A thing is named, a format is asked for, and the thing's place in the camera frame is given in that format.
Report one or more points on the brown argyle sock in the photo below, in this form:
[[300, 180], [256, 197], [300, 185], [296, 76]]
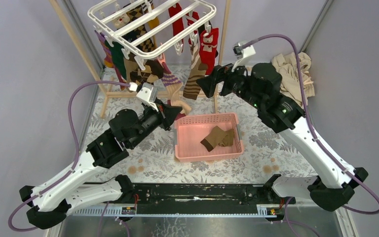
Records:
[[152, 72]]

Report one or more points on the wooden hanger stand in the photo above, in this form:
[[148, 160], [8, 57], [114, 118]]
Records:
[[81, 39]]

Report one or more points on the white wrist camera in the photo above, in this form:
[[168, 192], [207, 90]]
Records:
[[243, 54], [146, 93]]

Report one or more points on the brown striped sock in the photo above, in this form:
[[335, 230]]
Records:
[[197, 71]]

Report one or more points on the beige crumpled cloth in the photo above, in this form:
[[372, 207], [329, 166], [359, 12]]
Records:
[[286, 65]]

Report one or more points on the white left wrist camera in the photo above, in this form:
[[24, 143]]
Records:
[[146, 93]]

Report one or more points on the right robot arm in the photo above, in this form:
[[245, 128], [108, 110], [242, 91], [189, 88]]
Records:
[[335, 180]]

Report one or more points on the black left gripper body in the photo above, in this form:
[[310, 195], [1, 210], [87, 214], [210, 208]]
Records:
[[165, 123]]

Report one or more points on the floral table mat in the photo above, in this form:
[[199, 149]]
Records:
[[265, 154]]

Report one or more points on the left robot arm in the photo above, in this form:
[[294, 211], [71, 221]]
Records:
[[52, 202]]

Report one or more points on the beige purple striped sock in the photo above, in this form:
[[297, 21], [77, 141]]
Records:
[[173, 87]]

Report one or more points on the purple orange striped sock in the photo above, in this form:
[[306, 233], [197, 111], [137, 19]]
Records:
[[108, 57]]

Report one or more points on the pink plastic basket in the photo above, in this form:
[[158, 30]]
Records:
[[191, 130]]

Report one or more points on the tan plain sock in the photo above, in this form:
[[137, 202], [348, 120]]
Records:
[[130, 66]]

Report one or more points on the red bear sock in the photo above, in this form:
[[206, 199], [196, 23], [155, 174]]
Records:
[[208, 48]]

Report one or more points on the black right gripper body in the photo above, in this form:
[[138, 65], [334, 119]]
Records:
[[234, 82]]

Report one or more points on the green sock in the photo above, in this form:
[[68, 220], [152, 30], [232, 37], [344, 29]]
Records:
[[118, 60]]

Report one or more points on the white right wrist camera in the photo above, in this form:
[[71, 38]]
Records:
[[243, 54]]

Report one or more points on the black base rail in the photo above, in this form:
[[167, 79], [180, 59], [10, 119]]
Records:
[[205, 199]]

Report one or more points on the navy bear sock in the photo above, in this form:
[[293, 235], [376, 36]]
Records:
[[126, 18]]

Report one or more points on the dark argyle sock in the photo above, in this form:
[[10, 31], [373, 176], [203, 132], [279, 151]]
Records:
[[147, 45]]

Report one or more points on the plain brown sock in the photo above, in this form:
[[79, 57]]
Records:
[[218, 138]]

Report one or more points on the red hanging sock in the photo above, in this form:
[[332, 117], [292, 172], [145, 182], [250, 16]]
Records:
[[177, 26]]

